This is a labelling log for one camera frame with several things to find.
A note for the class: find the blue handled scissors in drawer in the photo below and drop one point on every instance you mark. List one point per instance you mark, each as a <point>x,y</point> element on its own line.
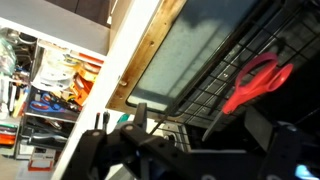
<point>47,103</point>

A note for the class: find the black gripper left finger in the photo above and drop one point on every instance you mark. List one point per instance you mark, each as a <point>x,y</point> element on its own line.
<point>147,157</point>

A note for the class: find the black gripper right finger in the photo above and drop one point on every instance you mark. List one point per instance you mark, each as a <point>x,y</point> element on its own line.
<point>286,147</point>

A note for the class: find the toaster oven glass door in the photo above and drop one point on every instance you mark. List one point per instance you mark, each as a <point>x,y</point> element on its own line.
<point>177,48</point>

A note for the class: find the wire oven rack tray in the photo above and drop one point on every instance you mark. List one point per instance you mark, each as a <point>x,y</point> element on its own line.
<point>291,30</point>

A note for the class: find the red handled scissors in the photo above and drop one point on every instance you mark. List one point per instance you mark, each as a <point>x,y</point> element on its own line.
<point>268,79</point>

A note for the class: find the black and red marker pen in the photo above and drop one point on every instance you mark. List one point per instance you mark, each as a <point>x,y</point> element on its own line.
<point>102,118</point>

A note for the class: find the open wooden drawer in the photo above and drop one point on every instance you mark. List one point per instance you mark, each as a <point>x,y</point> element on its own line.
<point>43,90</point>

